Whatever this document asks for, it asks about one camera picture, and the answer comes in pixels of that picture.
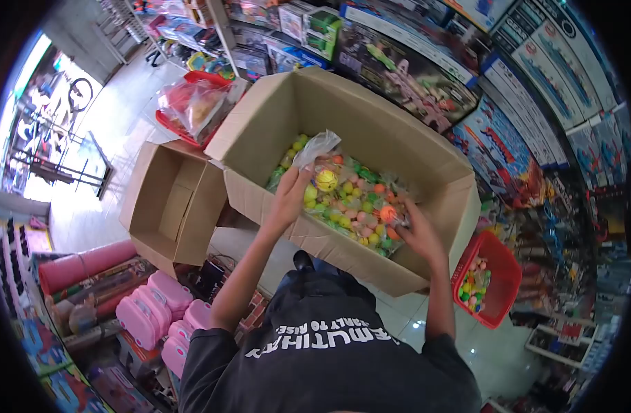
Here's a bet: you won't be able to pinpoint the pile of bagged coloured balls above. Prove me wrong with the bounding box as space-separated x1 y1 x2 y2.
265 133 415 258

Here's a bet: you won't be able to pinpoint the person's right fingers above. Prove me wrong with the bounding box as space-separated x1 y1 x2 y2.
393 198 423 243

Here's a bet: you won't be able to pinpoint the clear bag with yellow ball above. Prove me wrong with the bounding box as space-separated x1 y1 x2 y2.
293 130 343 193

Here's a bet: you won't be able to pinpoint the black metal rack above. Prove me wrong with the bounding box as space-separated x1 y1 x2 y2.
10 118 115 201

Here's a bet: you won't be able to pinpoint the red basket with plastic bags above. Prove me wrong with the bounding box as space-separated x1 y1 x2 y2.
155 70 249 151

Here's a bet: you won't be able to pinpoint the person's right hand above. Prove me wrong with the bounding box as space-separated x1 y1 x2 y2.
393 198 448 264

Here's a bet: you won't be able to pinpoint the heap of small coloured balls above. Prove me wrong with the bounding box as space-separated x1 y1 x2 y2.
457 256 492 314

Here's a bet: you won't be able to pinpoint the stack of pink toy cases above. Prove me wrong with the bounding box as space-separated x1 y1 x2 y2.
115 269 213 379

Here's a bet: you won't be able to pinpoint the person's body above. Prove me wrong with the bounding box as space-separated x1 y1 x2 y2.
178 273 482 413

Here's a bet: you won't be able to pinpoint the small empty cardboard box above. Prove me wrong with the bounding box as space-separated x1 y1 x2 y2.
118 140 229 280

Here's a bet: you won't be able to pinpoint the white shelf with toys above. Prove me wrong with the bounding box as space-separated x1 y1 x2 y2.
96 0 239 81

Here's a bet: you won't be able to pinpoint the person's left hand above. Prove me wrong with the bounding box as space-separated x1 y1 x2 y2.
266 165 314 236

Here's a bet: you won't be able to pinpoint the pink rolled mat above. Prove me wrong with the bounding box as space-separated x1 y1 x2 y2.
38 239 138 295

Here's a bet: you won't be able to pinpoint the bicycle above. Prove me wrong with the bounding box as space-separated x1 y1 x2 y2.
61 76 94 112

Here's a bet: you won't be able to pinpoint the clear bag with orange ball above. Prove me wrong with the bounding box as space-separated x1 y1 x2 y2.
378 204 412 228

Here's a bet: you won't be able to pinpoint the large open cardboard box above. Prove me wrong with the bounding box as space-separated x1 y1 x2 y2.
204 66 482 298

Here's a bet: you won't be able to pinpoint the person's legs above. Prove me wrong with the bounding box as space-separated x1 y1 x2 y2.
293 250 342 277

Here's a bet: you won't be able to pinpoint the red basket holding balls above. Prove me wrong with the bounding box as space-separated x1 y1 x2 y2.
452 230 523 330

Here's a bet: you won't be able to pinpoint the person's left fingers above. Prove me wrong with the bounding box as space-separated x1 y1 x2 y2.
280 165 314 197

